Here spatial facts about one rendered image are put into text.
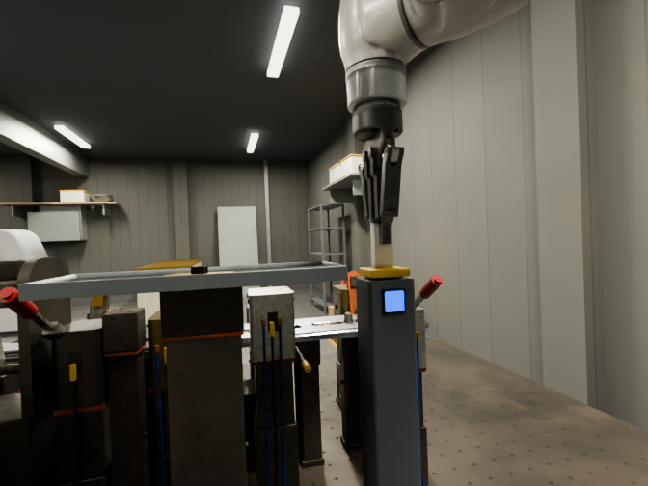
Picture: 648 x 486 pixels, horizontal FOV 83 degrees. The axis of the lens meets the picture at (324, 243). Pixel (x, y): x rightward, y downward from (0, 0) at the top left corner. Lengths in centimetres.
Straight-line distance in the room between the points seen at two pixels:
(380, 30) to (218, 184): 854
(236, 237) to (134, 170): 266
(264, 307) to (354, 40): 44
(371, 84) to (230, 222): 820
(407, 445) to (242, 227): 820
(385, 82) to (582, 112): 216
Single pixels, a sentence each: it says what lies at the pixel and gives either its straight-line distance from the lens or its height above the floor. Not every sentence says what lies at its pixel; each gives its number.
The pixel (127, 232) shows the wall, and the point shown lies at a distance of 914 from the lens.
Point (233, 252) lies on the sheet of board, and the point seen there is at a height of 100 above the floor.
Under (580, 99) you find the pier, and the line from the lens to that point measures 267.
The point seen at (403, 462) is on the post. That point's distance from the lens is 62.
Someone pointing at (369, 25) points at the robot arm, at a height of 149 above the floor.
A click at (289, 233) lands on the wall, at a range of 906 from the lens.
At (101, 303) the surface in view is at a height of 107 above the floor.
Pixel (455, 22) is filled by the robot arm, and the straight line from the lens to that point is 54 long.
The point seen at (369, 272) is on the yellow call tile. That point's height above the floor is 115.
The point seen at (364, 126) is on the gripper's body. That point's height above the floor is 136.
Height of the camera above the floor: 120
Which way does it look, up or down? level
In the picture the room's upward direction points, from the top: 2 degrees counter-clockwise
